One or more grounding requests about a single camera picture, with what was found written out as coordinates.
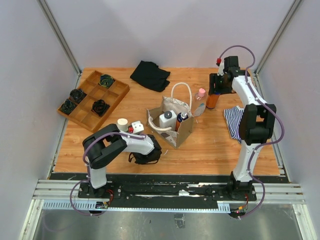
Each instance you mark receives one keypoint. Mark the blue cap bottle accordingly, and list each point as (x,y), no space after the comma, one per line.
(180,118)

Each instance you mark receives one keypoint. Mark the black folded cloth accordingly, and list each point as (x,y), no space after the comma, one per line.
(150,76)

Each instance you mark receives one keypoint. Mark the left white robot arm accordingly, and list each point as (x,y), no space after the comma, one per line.
(102,147)

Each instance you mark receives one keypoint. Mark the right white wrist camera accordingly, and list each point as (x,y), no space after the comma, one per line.
(221,66)

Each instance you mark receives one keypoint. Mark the white bottle grey cap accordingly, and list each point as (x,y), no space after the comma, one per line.
(168,120)

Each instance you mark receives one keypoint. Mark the printed canvas tote bag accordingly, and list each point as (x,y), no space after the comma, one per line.
(175,139)

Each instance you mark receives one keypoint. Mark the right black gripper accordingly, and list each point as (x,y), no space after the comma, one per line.
(213,79)

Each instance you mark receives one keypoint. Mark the orange bottle dark cap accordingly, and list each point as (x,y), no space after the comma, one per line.
(212,100)

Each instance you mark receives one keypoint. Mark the grey slotted cable duct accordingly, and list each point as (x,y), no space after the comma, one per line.
(90,205)

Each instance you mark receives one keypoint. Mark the wooden compartment tray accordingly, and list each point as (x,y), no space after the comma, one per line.
(82,114)

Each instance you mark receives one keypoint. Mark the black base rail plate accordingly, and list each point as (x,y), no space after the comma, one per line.
(157,190)

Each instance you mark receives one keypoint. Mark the clear bottle pink cap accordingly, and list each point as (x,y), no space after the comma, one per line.
(199,102)

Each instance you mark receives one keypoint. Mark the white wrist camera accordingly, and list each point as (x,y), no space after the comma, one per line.
(136,128)
(221,66)

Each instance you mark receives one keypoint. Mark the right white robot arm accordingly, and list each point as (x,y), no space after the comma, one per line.
(255,127)

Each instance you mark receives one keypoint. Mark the blue striped folded cloth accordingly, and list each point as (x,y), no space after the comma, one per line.
(233,118)

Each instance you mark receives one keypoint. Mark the cream bottle white cap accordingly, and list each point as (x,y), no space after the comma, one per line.
(122,124)

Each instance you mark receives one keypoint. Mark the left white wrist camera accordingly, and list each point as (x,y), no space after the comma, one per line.
(136,128)

